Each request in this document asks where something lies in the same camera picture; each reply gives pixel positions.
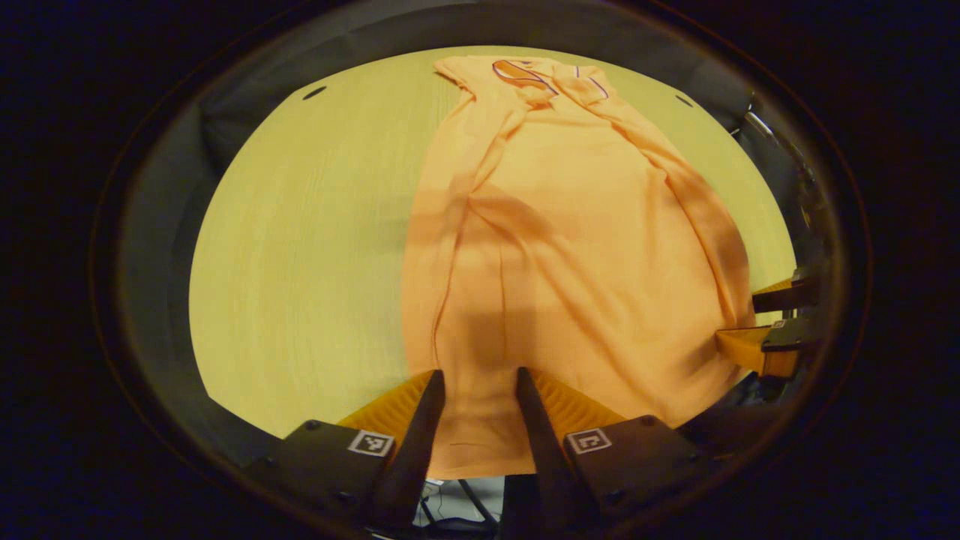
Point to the black backdrop cloth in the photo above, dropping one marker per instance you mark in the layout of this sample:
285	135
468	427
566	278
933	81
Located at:
225	127

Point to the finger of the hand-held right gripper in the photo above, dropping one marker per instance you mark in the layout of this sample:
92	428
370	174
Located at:
750	346
784	298

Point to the orange T-shirt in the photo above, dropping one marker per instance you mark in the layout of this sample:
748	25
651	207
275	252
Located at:
570	247

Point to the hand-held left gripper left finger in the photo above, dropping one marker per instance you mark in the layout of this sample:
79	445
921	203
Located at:
416	450

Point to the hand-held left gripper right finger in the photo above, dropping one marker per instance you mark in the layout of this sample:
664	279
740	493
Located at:
540	450

